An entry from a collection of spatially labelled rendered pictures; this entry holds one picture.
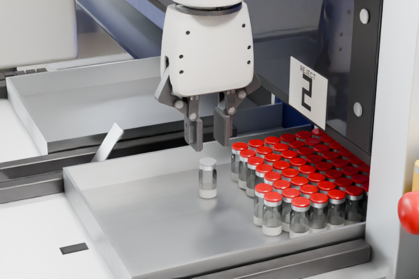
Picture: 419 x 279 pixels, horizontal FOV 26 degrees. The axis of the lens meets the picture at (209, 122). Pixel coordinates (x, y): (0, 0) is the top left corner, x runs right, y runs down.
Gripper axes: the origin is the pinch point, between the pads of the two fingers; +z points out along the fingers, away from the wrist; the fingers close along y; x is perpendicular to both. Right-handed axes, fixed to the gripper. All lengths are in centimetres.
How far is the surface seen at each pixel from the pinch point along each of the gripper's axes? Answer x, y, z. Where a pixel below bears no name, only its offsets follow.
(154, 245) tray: 8.7, 10.0, 8.7
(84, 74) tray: -41.2, 3.7, 6.6
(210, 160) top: 0.1, -0.2, 4.1
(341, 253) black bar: 20.5, -6.4, 7.0
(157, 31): -71, -19, 11
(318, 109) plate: 8.3, -10.0, -4.1
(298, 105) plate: 3.6, -10.0, -2.8
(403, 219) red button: 30.3, -6.5, -2.1
